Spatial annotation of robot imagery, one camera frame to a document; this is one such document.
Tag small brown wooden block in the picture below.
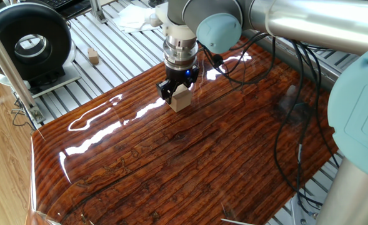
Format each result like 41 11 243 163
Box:
87 47 100 66

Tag black cable white label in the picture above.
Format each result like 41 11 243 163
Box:
294 43 322 218

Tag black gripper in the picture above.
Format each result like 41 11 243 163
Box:
156 64 201 106

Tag black keyboard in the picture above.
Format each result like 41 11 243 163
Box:
39 0 92 20

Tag plain black cable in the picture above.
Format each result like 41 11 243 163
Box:
304 43 341 169

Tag black cable silver connector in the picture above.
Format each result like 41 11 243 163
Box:
273 39 325 208

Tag black round blower fan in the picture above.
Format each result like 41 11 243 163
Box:
0 1 82 99

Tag thin black wires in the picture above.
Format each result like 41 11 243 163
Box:
10 96 37 132

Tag glossy wood grain mat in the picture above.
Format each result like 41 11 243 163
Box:
26 36 339 225

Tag pale wooden cube block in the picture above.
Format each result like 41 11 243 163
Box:
167 83 193 113

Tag white zip tie loop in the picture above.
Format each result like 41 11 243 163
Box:
264 0 274 37

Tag silver slanted frame post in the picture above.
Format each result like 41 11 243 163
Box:
0 14 46 125

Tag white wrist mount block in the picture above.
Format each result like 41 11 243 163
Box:
149 1 197 41

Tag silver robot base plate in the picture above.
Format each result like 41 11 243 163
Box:
291 193 321 225

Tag white crumpled tissue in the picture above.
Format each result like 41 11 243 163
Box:
112 3 160 34

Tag short aluminium upright bracket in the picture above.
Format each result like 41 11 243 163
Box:
88 0 109 25

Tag tangled black cable bundle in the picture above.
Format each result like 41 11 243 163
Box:
198 31 277 92

